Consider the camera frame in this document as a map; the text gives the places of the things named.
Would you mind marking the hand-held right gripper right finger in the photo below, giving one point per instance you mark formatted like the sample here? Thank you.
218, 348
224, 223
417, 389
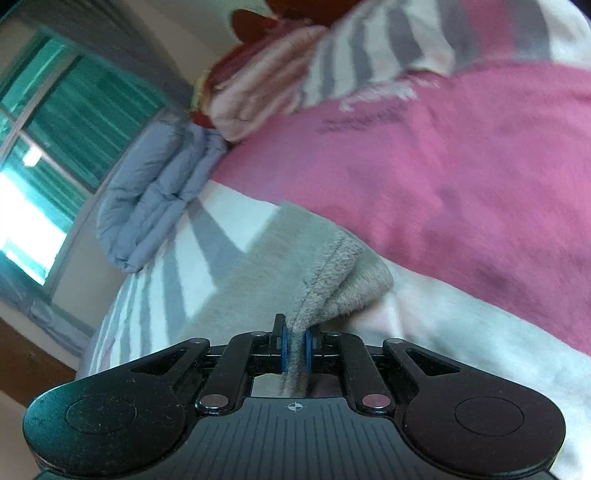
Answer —
308, 353

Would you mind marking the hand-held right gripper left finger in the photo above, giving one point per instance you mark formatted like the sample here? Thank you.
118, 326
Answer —
284, 351

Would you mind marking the striped pink grey bed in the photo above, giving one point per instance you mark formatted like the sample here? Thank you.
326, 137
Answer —
415, 184

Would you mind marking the folded red colourful cloths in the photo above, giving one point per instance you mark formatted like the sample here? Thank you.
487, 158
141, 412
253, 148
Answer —
207, 92

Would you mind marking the striped pink grey pillow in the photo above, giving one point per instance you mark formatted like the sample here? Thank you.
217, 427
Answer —
369, 46

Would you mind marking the green glass window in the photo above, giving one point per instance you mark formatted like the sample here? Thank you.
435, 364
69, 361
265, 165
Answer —
69, 120

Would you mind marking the red wooden headboard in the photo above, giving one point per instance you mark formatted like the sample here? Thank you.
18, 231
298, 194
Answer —
258, 18

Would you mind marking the grey curtain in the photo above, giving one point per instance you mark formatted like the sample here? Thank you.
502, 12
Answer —
124, 46

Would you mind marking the folded pink blanket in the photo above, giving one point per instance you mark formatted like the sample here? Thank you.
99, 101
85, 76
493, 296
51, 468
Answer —
263, 78

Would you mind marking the grey pants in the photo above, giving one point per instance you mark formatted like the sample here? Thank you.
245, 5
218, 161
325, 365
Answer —
295, 277

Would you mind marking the folded light blue quilt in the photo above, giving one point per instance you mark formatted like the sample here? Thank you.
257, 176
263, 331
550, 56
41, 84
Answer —
157, 184

